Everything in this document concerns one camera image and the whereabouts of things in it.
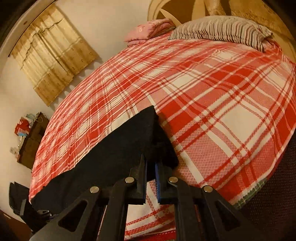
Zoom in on black pants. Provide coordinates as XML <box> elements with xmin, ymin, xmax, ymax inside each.
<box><xmin>31</xmin><ymin>106</ymin><xmax>179</xmax><ymax>214</ymax></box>

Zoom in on black folding chair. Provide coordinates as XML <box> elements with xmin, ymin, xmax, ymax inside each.
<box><xmin>9</xmin><ymin>182</ymin><xmax>29</xmax><ymax>215</ymax></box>

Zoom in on brown wooden desk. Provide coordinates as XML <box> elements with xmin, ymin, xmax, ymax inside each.
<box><xmin>17</xmin><ymin>113</ymin><xmax>49</xmax><ymax>169</ymax></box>

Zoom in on red gift bag on desk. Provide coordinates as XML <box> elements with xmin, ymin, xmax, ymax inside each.
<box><xmin>15</xmin><ymin>119</ymin><xmax>30</xmax><ymax>136</ymax></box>

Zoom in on red plaid bed sheet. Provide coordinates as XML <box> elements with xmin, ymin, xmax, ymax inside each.
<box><xmin>28</xmin><ymin>32</ymin><xmax>296</xmax><ymax>240</ymax></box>

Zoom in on beige window curtain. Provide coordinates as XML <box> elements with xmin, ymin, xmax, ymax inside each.
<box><xmin>11</xmin><ymin>4</ymin><xmax>98</xmax><ymax>106</ymax></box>

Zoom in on pink folded blanket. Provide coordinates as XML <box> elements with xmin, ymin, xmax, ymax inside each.
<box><xmin>124</xmin><ymin>19</ymin><xmax>176</xmax><ymax>46</ymax></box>

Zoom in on cream wooden headboard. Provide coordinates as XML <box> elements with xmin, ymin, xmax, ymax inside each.
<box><xmin>147</xmin><ymin>0</ymin><xmax>231</xmax><ymax>25</ymax></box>

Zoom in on striped grey pillow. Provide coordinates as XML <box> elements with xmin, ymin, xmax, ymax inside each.
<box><xmin>169</xmin><ymin>16</ymin><xmax>273</xmax><ymax>52</ymax></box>

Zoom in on beige side curtain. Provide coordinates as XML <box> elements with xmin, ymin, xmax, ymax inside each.
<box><xmin>204</xmin><ymin>1</ymin><xmax>295</xmax><ymax>62</ymax></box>

